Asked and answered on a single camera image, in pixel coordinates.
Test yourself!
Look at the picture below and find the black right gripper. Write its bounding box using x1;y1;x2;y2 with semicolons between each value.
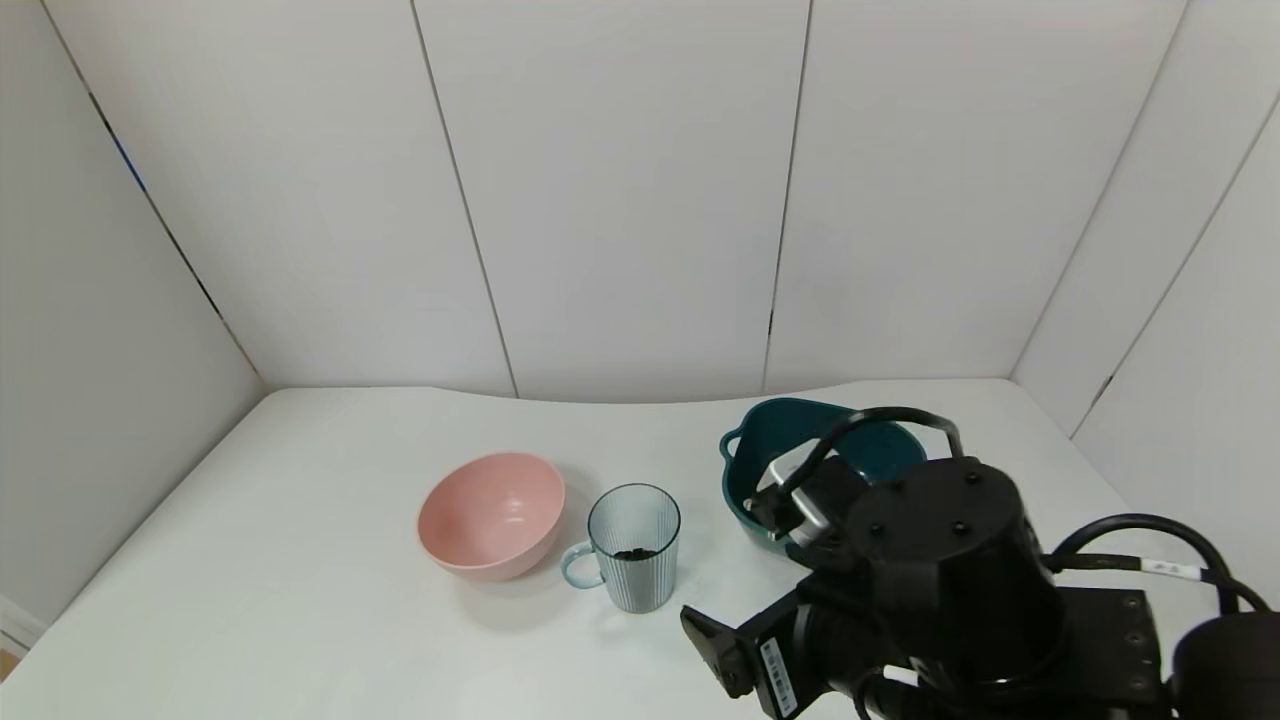
679;587;885;720

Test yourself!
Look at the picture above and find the clear ribbed cup blue handle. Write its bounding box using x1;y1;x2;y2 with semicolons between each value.
560;483;682;614

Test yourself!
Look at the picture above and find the pink plastic bowl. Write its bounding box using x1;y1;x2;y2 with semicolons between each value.
417;452;567;583

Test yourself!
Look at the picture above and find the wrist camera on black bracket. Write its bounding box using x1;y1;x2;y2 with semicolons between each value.
750;455;851;551

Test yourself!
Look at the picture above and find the teal plastic tray with handles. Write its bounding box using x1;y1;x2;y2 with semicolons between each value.
720;398;929;561

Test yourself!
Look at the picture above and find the black camera cable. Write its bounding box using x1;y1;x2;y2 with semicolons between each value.
770;406;966;521

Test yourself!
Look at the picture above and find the black cable with white label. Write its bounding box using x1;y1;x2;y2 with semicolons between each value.
1045;513;1273;613

